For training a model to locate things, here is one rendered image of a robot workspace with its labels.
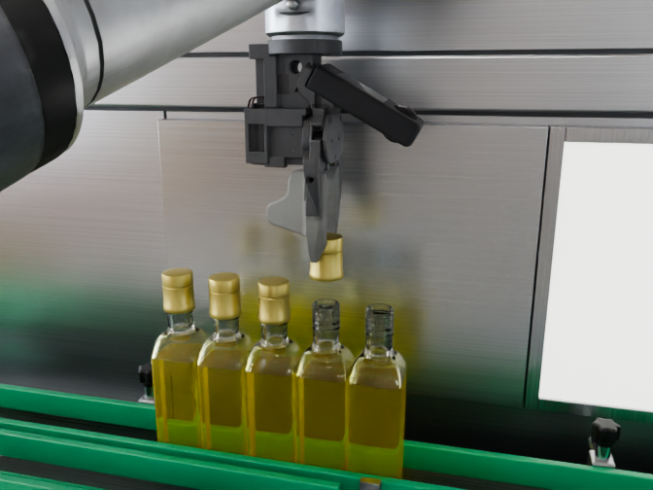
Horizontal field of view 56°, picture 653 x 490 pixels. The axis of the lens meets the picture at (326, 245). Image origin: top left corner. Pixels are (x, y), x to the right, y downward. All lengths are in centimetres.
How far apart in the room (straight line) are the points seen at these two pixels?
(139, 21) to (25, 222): 78
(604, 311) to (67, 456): 64
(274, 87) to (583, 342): 46
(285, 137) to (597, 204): 35
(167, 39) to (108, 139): 64
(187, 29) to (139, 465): 57
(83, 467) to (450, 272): 48
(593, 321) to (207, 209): 49
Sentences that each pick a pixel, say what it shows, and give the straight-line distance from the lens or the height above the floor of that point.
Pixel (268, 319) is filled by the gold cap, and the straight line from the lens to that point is 66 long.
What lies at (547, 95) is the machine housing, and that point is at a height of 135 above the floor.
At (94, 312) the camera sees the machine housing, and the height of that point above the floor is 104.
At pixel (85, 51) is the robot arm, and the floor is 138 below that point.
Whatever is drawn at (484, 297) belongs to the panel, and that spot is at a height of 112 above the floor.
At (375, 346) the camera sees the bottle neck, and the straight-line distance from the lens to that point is 65.
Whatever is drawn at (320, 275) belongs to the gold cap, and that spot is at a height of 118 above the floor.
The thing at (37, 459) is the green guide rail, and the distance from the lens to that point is 84.
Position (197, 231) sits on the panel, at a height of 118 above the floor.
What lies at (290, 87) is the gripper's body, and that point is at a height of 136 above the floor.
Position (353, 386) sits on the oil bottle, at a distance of 65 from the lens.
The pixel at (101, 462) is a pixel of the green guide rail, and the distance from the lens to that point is 79.
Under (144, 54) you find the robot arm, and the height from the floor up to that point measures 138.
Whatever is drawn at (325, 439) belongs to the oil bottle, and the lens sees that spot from 70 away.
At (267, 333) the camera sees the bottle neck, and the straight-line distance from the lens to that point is 67.
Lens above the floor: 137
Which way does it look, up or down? 15 degrees down
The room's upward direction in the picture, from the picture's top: straight up
